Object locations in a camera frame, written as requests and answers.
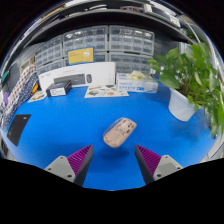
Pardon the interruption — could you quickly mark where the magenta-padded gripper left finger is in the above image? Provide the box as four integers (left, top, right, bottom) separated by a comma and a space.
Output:
44, 144, 94, 187

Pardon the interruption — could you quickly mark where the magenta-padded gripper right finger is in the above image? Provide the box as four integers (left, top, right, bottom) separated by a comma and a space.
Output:
134, 144, 184, 185

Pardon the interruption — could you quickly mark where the pink translucent computer mouse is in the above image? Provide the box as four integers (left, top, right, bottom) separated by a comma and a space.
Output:
102, 116, 138, 148

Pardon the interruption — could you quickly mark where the black mouse pad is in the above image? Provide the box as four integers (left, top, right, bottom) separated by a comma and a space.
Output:
6, 113, 32, 147

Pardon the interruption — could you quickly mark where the small black box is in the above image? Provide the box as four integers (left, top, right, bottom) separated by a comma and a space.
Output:
45, 80, 73, 98

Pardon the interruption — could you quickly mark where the white blue-printed tissue box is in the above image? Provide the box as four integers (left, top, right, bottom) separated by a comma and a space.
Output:
115, 70, 159, 94

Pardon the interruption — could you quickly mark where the small yellow object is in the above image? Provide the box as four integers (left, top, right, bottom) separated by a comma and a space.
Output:
31, 83, 40, 95

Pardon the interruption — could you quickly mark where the small purple object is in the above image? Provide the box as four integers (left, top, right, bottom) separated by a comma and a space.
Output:
2, 91, 10, 105

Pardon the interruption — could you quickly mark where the red blue checked cloth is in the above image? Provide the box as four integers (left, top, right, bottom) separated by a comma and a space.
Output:
4, 64, 38, 111

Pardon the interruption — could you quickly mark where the green plant in white pot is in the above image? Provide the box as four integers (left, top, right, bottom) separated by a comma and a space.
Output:
147, 43, 224, 139

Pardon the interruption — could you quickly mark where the long white keyboard box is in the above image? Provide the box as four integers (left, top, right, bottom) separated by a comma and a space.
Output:
37, 61, 117, 93

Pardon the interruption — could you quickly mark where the teal object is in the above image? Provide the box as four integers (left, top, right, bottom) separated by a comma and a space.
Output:
0, 69, 10, 84

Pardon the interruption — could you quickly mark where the yellow and blue box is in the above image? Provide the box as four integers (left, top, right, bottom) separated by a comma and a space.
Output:
67, 46, 96, 65

